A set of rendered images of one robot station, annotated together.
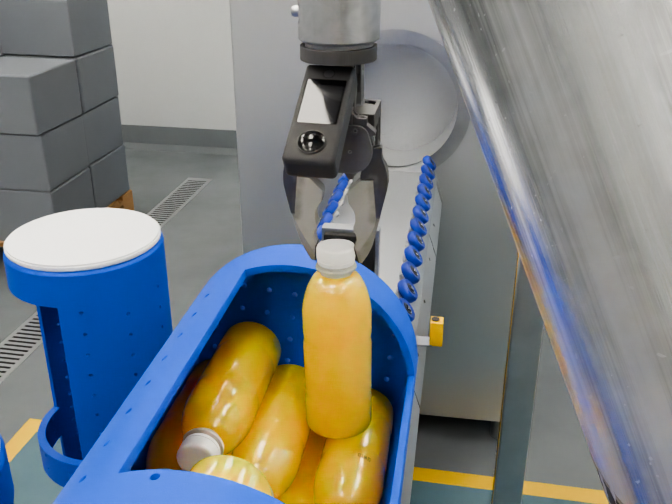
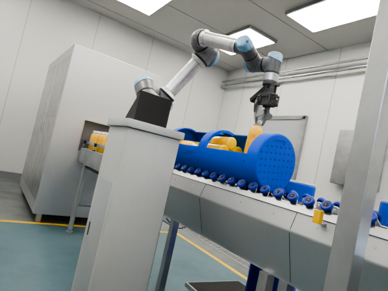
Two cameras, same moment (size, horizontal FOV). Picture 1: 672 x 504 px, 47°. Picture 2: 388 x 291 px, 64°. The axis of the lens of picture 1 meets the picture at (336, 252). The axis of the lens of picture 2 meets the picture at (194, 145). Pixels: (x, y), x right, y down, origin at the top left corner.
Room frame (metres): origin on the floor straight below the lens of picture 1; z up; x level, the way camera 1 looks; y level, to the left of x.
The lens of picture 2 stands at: (1.63, -1.26, 1.01)
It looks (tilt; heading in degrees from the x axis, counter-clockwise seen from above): 3 degrees up; 137
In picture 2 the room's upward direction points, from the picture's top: 13 degrees clockwise
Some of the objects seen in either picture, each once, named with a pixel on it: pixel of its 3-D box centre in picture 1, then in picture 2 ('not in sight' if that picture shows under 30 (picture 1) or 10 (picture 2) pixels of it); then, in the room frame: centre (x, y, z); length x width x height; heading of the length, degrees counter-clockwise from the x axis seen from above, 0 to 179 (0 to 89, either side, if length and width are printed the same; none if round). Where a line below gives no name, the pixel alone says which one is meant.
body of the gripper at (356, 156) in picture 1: (339, 107); (268, 94); (0.74, 0.00, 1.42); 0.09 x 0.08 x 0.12; 171
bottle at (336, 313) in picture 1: (337, 344); (253, 142); (0.71, 0.00, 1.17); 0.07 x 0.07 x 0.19
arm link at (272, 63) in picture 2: not in sight; (273, 64); (0.73, 0.00, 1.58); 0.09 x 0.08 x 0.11; 8
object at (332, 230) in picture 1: (350, 268); not in sight; (1.24, -0.03, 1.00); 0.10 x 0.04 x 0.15; 81
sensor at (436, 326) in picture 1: (420, 329); (322, 217); (1.17, -0.15, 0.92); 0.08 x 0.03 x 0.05; 81
